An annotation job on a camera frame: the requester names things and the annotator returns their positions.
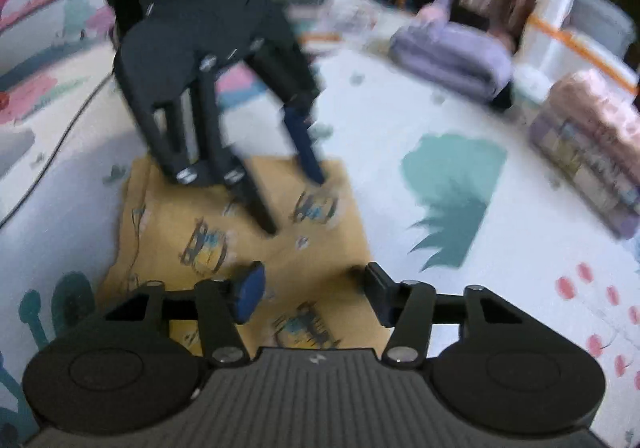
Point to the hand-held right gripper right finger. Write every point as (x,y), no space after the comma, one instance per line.
(380,295)

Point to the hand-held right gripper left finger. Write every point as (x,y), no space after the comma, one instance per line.
(250,293)

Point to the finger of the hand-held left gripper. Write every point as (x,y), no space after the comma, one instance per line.
(205,128)
(302,138)

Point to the yellow cartoon print garment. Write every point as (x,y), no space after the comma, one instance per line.
(165,213)

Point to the stack of pink folded clothes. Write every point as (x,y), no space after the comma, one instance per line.
(585,171)

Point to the cartoon printed play mat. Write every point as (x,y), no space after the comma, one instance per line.
(450,288)

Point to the purple folded pants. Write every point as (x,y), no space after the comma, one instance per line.
(450,53)

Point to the pink slipper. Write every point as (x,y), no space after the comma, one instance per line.
(431,14)

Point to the white orange potty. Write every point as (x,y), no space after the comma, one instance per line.
(550,48)

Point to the grey plastic bucket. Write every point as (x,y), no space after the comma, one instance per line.
(605,18)

